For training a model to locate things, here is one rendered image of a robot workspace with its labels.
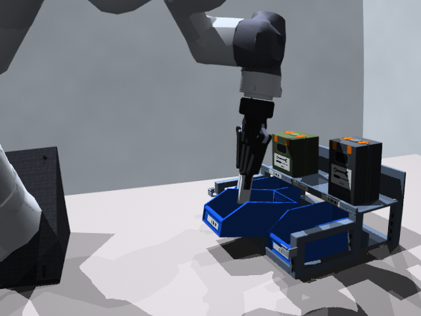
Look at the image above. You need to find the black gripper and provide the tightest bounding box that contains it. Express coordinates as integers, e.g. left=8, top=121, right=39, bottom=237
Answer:
left=236, top=97, right=275, bottom=204

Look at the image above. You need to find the black tool case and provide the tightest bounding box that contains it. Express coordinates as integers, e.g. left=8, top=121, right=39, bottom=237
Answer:
left=328, top=136, right=382, bottom=206

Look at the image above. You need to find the dark green tool case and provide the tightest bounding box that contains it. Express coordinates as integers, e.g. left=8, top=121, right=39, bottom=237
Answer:
left=272, top=130, right=319, bottom=178

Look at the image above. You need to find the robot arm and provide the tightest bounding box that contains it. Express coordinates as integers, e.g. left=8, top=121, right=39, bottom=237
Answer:
left=0, top=0, right=286, bottom=262

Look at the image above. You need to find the blue open-front bin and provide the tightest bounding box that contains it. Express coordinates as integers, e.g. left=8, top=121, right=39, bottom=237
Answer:
left=252, top=176, right=301, bottom=208
left=267, top=201, right=349, bottom=264
left=202, top=188, right=297, bottom=238

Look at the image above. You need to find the dark grey shelf rack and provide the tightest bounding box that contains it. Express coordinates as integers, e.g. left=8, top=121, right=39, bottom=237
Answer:
left=246, top=145, right=406, bottom=279

